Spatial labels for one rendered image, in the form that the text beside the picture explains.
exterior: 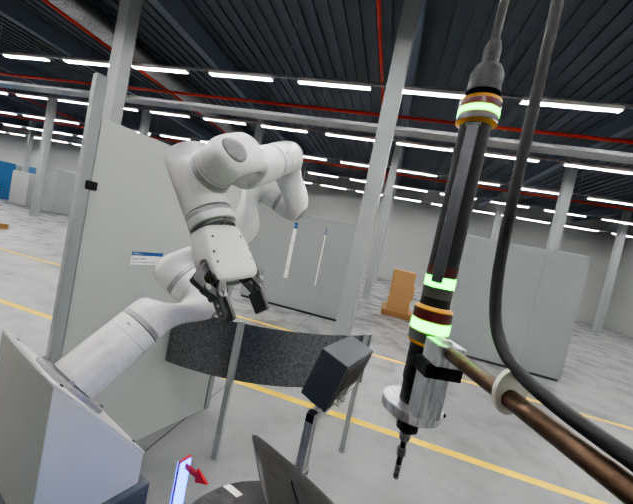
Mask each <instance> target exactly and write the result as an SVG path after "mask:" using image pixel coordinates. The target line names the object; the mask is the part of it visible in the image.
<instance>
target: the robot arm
mask: <svg viewBox="0 0 633 504"><path fill-rule="evenodd" d="M164 162H165V164H166V167H167V170H168V173H169V176H170V179H171V181H172V184H173V187H174V190H175V193H176V196H177V199H178V201H179V204H180V207H181V210H182V213H183V216H184V218H185V221H186V224H187V227H188V230H189V232H190V234H191V235H190V243H191V246H188V247H185V248H182V249H179V250H176V251H174V252H171V253H169V254H167V255H165V256H164V257H162V258H161V259H160V260H159V261H158V263H157V264H156V266H155V268H154V277H155V280H156V281H157V283H158V284H159V285H160V286H161V287H162V288H163V289H164V290H165V291H167V292H168V293H169V294H170V295H171V296H172V297H174V298H175V299H176V300H177V301H178V302H179V303H166V302H161V301H158V300H154V299H151V298H140V299H138V300H136V301H135V302H133V303H132V304H131V305H129V306H128V307H127V308H125V309H124V310H123V311H122V312H120V313H119V314H118V315H116V316H115V317H114V318H113V319H111V320H110V321H109V322H107V323H106V324H105V325H104V326H102V327H101V328H100V329H98V330H97V331H96V332H95V333H93V334H92V335H91V336H89V337H88V338H87V339H86V340H84V341H83V342H82V343H80V344H79V345H78V346H77V347H75V348H74V349H73V350H71V351H70V352H69V353H68V354H66V355H65V356H64V357H62V358H61V359H60V360H59V361H57V362H56V363H55V364H52V363H51V362H50V361H48V360H47V358H48V356H46V355H45V354H44V355H43V356H41V355H39V356H38V357H36V358H35V360H36V361H37V362H38V363H39V364H40V366H41V367H42V368H43V369H45V370H46V371H47V372H48V373H49V374H50V375H51V376H52V377H53V378H54V379H55V380H56V381H58V382H59V383H60V384H62V385H64V388H66V389H67V390H68V391H69V392H70V393H71V394H73V395H74V396H75V397H76V398H78V399H79V400H80V401H81V402H82V403H84V404H85V405H86V406H88V407H89V408H90V409H92V410H93V411H95V412H96V413H98V414H100V413H101V412H102V411H103V408H104V407H105V406H104V405H103V404H100V405H99V404H98V403H97V402H96V401H95V400H94V398H95V397H96V396H98V395H99V394H100V393H101V392H102V391H103V390H104V389H105V388H106V387H107V386H108V385H110V384H111V383H112V382H113V381H114V380H115V379H116V378H117V377H118V376H119V375H120V374H122V373H123V372H124V371H125V370H126V369H127V368H128V367H129V366H130V365H131V364H133V363H134V362H135V361H136V360H137V359H138V358H139V357H140V356H141V355H142V354H143V353H145V352H146V351H147V350H148V349H149V348H150V347H151V346H152V345H153V344H154V343H155V342H157V341H158V340H159V339H160V338H161V337H162V336H163V335H164V334H166V333H167V332H168V331H169V330H171V329H172V328H174V327H176V326H178V325H181V324H184V323H190V322H197V321H203V320H207V319H210V318H213V317H214V316H216V315H217V317H218V319H219V322H220V325H221V326H223V325H226V324H228V323H230V322H232V321H234V320H236V315H235V312H234V309H233V307H232V304H231V301H230V298H229V297H228V294H227V291H226V289H225V287H230V286H235V285H239V284H241V283H242V284H243V285H244V286H245V287H246V289H247V290H248V291H249V292H250V294H248V295H249V298H250V301H251V304H252V306H253V309H254V312H255V314H259V313H261V312H263V311H266V310H268V309H269V304H268V302H267V299H266V296H265V294H264V291H263V289H262V288H263V287H264V285H263V281H264V277H263V275H264V269H263V268H262V267H261V266H259V265H258V264H256V263H255V262H254V259H253V257H252V254H251V252H250V250H249V248H248V246H247V245H248V244H249V243H250V242H251V241H252V240H253V239H254V238H255V236H256V235H257V233H258V231H259V227H260V222H259V215H258V204H259V203H260V202H264V203H265V204H266V205H268V206H269V207H270V208H271V209H272V210H274V211H275V212H276V213H277V214H278V215H280V216H281V217H283V218H284V219H286V220H289V221H295V220H298V219H300V218H301V217H302V216H303V215H304V214H305V212H306V211H307V207H308V195H307V190H306V187H305V184H304V182H303V179H302V176H301V167H302V163H303V152H302V149H301V148H300V146H299V145H298V144H296V143H295V142H292V141H287V140H286V141H279V142H274V143H270V144H265V145H261V146H260V145H259V144H258V143H257V141H256V140H255V139H254V138H253V137H251V136H250V135H248V134H246V133H242V132H235V133H227V134H222V135H218V136H216V137H214V138H212V139H211V140H209V141H208V142H207V143H206V144H203V143H201V142H197V141H184V142H180V143H177V144H175V145H173V146H171V147H170V148H169V149H168V150H167V151H166V152H165V155H164ZM232 184H233V185H234V186H236V187H238V188H241V191H240V200H239V204H238V207H237V208H236V210H235V211H233V209H232V206H231V204H230V201H229V198H228V189H229V187H230V186H231V185H232ZM250 280H252V282H253V283H252V284H251V283H250V282H249V281H250Z"/></svg>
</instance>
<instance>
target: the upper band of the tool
mask: <svg viewBox="0 0 633 504"><path fill-rule="evenodd" d="M476 95H487V96H493V97H496V98H498V99H499V100H500V101H501V102H502V101H503V100H502V98H501V97H500V96H498V95H496V94H493V93H488V92H478V93H472V94H469V95H466V96H464V97H463V98H462V99H461V101H462V100H463V99H465V98H468V97H471V96H476ZM461 101H460V102H461ZM471 103H489V104H493V105H495V106H497V107H498V108H499V109H500V107H499V106H498V105H496V104H494V103H490V102H482V101H478V102H470V103H466V104H464V105H467V104H471ZM464 105H462V106H464ZM462 106H461V107H462ZM461 107H460V108H461ZM471 110H484V111H489V112H492V113H494V114H496V115H497V116H498V114H497V113H495V112H493V111H490V110H486V109H470V110H466V111H471ZM466 111H463V112H466ZM463 112H461V113H463ZM461 113H459V114H461ZM459 114H458V115H459ZM458 115H457V116H458ZM498 117H499V116H498ZM469 121H481V122H485V123H488V124H490V125H491V126H492V129H491V130H493V129H494V128H496V127H497V123H496V121H494V120H493V119H490V118H487V117H480V116H472V117H465V118H462V119H459V120H458V121H457V122H456V123H455V125H456V127H457V128H458V129H459V125H460V124H462V123H464V122H469Z"/></svg>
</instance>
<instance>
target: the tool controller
mask: <svg viewBox="0 0 633 504"><path fill-rule="evenodd" d="M372 353H373V350H372V349H371V348H369V347H368V346H366V345H365V344H363V343H362V342H361V341H359V340H358V339H356V338H355V337H353V336H349V337H347V338H345V339H343V340H340V341H338V342H336V343H334V344H331V345H329V346H327V347H325V348H323V349H322V351H321V353H320V355H319V357H318V359H317V361H316V363H315V365H314V367H313V369H312V371H311V373H310V375H309V377H308V379H307V381H306V383H305V385H304V387H303V389H302V391H301V393H302V394H303V395H304V396H306V397H307V398H308V399H309V400H310V401H311V402H312V403H313V404H315V405H316V406H317V407H318V408H320V409H322V411H323V412H326V411H327V410H328V409H329V408H331V407H332V406H333V405H336V406H337V407H339V406H340V404H341V402H342V403H344V401H345V400H346V397H344V396H345V395H346V394H347V393H349V392H350V391H351V390H352V389H353V388H355V385H356V384H357V382H358V380H359V378H360V376H361V374H362V372H363V370H364V369H365V367H366V365H367V363H368V361H369V359H370V358H371V355H372Z"/></svg>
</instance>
